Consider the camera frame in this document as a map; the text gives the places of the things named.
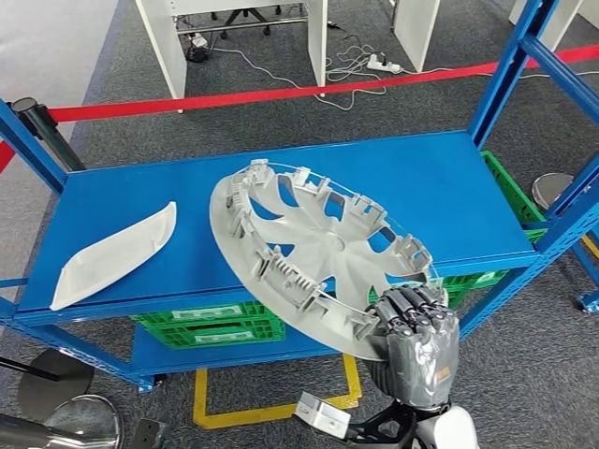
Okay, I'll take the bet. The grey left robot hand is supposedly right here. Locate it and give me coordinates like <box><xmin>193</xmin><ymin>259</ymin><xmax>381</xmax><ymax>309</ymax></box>
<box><xmin>131</xmin><ymin>419</ymin><xmax>169</xmax><ymax>449</ymax></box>

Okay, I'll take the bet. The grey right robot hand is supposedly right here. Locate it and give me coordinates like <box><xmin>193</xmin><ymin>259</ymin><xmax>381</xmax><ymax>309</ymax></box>
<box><xmin>363</xmin><ymin>284</ymin><xmax>461</xmax><ymax>411</ymax></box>

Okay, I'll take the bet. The grey plastic wheel hubcap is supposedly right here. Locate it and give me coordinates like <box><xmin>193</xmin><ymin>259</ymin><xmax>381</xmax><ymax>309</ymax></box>
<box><xmin>209</xmin><ymin>159</ymin><xmax>448</xmax><ymax>363</ymax></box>

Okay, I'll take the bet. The white plastic car part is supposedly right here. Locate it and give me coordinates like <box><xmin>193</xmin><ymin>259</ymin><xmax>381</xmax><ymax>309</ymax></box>
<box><xmin>49</xmin><ymin>201</ymin><xmax>178</xmax><ymax>312</ymax></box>

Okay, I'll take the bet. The chrome stanchion base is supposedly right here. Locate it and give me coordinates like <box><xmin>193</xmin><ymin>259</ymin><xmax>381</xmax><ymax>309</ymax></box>
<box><xmin>0</xmin><ymin>394</ymin><xmax>124</xmax><ymax>449</ymax></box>
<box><xmin>532</xmin><ymin>172</ymin><xmax>576</xmax><ymax>212</ymax></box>

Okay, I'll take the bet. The dark round stanchion base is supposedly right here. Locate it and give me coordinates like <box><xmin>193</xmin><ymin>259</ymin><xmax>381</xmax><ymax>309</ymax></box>
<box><xmin>0</xmin><ymin>348</ymin><xmax>94</xmax><ymax>423</ymax></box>

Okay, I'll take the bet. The yellow floor tape outline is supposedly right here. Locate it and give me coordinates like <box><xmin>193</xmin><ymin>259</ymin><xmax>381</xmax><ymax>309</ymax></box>
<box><xmin>193</xmin><ymin>354</ymin><xmax>363</xmax><ymax>430</ymax></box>

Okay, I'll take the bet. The white power strip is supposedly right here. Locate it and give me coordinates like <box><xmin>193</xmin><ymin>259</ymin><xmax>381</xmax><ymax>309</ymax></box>
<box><xmin>366</xmin><ymin>54</ymin><xmax>403</xmax><ymax>74</ymax></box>

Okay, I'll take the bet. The red barrier belt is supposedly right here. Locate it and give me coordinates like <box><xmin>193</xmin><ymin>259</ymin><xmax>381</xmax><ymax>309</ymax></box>
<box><xmin>0</xmin><ymin>44</ymin><xmax>599</xmax><ymax>176</ymax></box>

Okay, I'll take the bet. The black floor device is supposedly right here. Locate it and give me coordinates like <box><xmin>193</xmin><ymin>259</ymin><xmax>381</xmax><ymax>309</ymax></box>
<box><xmin>185</xmin><ymin>34</ymin><xmax>209</xmax><ymax>64</ymax></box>

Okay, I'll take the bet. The black office chair base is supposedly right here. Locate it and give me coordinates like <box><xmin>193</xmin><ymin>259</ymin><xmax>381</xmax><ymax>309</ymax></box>
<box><xmin>211</xmin><ymin>6</ymin><xmax>282</xmax><ymax>39</ymax></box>

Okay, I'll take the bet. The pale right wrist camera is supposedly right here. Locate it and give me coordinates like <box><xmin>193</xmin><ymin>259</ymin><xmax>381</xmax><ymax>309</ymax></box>
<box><xmin>293</xmin><ymin>391</ymin><xmax>352</xmax><ymax>442</ymax></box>

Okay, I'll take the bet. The black stanchion post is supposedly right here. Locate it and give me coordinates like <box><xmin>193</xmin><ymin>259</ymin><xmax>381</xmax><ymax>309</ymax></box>
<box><xmin>10</xmin><ymin>96</ymin><xmax>87</xmax><ymax>173</ymax></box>

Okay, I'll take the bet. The white floor cable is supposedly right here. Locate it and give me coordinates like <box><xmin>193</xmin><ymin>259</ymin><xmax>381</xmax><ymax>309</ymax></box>
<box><xmin>212</xmin><ymin>43</ymin><xmax>389</xmax><ymax>113</ymax></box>
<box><xmin>400</xmin><ymin>65</ymin><xmax>599</xmax><ymax>80</ymax></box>

